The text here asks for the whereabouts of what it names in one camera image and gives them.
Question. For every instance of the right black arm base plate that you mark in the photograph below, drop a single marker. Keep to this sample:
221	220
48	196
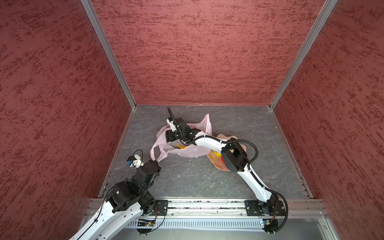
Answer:
258	208

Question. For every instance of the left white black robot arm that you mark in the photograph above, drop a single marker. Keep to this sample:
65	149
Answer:
126	201

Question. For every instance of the right aluminium corner post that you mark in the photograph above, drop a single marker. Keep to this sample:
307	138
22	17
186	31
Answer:
318	24

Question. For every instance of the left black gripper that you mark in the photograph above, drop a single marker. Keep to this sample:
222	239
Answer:
159	168

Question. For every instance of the right small circuit board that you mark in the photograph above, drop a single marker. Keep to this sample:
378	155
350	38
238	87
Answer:
270	225

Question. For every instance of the pink plastic shopping bag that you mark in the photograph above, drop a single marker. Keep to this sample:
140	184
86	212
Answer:
161	148

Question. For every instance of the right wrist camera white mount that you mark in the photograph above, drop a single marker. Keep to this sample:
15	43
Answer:
172	125

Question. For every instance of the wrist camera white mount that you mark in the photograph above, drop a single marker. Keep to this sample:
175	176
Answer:
134	161
172	125

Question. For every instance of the left small circuit board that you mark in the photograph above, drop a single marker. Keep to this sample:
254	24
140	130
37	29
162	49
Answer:
146	223

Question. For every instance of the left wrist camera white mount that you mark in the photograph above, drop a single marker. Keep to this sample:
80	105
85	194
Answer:
134	161

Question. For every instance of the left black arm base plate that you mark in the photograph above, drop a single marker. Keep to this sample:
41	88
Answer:
160	208

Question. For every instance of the yellow fake banana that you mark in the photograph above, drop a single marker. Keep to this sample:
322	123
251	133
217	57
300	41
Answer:
181	147

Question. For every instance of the aluminium corner post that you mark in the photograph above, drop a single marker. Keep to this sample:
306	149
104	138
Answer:
96	24
318	24

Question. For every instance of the yellow fake lemon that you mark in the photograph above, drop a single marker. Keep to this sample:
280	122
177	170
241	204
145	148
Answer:
218	155

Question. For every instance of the peach scalloped plate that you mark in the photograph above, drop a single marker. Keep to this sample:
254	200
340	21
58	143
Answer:
216	160

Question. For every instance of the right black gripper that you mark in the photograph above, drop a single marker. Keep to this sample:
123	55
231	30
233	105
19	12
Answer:
170	133

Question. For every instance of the left aluminium corner post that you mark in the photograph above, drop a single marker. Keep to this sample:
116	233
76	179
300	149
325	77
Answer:
96	24

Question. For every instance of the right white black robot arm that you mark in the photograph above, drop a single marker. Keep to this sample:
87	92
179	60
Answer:
261	191

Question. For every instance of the aluminium front rail frame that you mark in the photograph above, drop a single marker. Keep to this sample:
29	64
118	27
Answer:
235	209

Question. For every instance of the small circuit board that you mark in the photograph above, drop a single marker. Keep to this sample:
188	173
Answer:
146	223
270	225

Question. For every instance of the white slotted cable duct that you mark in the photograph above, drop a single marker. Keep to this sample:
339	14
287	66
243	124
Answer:
204	224

